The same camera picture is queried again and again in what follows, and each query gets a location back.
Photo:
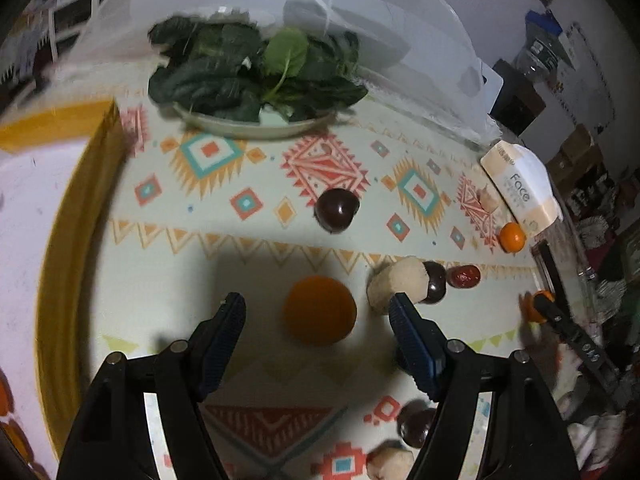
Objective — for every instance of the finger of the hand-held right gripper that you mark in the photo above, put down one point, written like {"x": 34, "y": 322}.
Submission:
{"x": 550, "y": 272}
{"x": 585, "y": 347}

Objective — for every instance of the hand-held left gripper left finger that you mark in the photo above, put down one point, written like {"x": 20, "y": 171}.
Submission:
{"x": 225, "y": 342}

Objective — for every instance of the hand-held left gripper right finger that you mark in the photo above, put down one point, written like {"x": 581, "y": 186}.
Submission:
{"x": 412, "y": 345}

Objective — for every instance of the small orange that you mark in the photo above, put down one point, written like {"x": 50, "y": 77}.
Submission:
{"x": 534, "y": 310}
{"x": 15, "y": 442}
{"x": 512, "y": 236}

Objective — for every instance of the dark red plum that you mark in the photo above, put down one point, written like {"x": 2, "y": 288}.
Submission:
{"x": 337, "y": 210}
{"x": 435, "y": 282}
{"x": 416, "y": 427}

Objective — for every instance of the red date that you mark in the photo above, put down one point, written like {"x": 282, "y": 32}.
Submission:
{"x": 463, "y": 276}

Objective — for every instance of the large orange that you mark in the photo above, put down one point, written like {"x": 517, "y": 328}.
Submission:
{"x": 320, "y": 310}

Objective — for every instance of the beige mushroom piece bottom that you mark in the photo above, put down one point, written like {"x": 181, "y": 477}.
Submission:
{"x": 390, "y": 462}

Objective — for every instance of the white tray with yellow rim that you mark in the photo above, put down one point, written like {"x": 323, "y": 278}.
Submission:
{"x": 30, "y": 210}

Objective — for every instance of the tissue pack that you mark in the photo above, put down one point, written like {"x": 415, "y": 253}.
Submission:
{"x": 520, "y": 185}

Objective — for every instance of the cardboard boxes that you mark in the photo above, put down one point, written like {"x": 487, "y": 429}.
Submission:
{"x": 575, "y": 155}

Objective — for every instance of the black box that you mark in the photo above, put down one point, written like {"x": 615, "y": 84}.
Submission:
{"x": 517, "y": 105}

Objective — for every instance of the plastic water bottle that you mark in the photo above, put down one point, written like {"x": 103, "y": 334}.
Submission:
{"x": 537, "y": 57}

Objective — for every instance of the pale green plate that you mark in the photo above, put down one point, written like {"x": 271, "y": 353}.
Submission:
{"x": 250, "y": 127}

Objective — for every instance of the plate of green spinach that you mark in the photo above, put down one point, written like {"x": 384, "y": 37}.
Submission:
{"x": 220, "y": 80}

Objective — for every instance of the transparent food cover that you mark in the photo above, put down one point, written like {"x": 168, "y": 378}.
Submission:
{"x": 400, "y": 5}

